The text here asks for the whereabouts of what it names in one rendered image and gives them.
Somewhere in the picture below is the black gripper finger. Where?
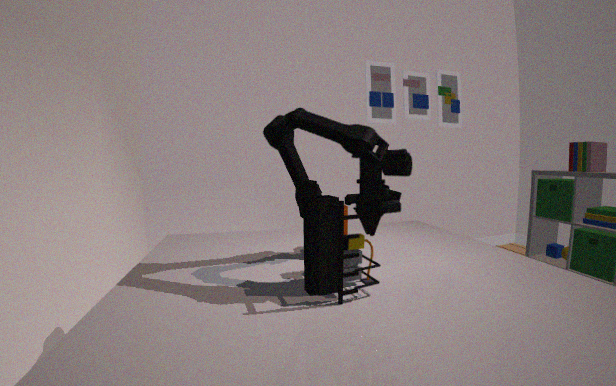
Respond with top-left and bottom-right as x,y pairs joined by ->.
354,208 -> 370,234
363,210 -> 384,236

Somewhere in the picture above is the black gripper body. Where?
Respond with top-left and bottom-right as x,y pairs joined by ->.
345,175 -> 402,214

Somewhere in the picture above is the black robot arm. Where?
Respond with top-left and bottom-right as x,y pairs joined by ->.
263,108 -> 412,218

